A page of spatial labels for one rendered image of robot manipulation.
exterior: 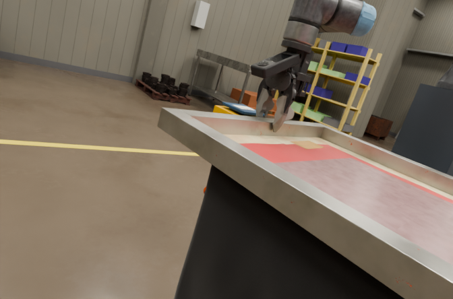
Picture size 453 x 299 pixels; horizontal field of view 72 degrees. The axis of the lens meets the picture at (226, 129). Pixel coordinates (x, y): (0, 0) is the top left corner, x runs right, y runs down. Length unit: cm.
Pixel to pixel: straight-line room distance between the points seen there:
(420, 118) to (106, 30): 597
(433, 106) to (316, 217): 87
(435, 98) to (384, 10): 735
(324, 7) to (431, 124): 59
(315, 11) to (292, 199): 48
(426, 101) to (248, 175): 87
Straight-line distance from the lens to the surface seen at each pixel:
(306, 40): 74
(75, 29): 651
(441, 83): 122
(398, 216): 55
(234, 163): 43
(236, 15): 764
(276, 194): 39
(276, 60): 72
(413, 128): 120
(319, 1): 76
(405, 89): 1277
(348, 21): 80
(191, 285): 68
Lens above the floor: 111
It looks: 13 degrees down
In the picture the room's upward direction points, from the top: 16 degrees clockwise
